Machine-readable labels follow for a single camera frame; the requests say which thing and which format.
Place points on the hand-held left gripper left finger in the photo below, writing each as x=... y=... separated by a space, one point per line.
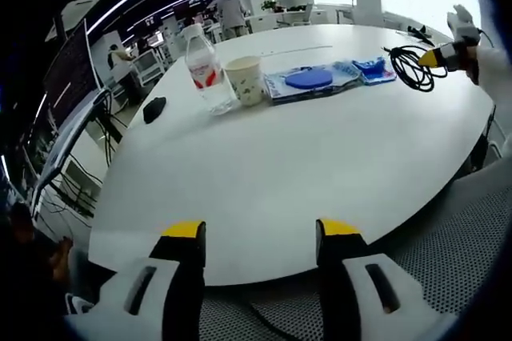
x=184 y=277

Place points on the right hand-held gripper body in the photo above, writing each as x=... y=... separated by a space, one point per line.
x=464 y=26

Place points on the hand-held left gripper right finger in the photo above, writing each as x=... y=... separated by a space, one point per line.
x=340 y=277

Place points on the blue pink plastic package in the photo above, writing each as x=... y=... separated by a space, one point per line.
x=374 y=69

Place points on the blue disc plastic package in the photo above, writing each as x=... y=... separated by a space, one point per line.
x=310 y=79

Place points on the black computer mouse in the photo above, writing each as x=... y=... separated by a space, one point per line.
x=154 y=110

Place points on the white paper cup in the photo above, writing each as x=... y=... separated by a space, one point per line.
x=246 y=83

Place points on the clear water bottle red label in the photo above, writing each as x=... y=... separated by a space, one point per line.
x=206 y=73

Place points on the person's right hand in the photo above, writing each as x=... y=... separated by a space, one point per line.
x=473 y=66

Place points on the small black object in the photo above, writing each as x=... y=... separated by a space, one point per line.
x=420 y=33

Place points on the white table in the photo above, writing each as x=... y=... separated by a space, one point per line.
x=280 y=157

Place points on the green potted plant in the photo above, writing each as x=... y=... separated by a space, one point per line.
x=270 y=5

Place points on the white mesh chair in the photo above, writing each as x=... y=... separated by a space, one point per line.
x=149 y=68

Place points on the dark computer monitor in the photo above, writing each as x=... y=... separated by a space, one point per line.
x=72 y=73

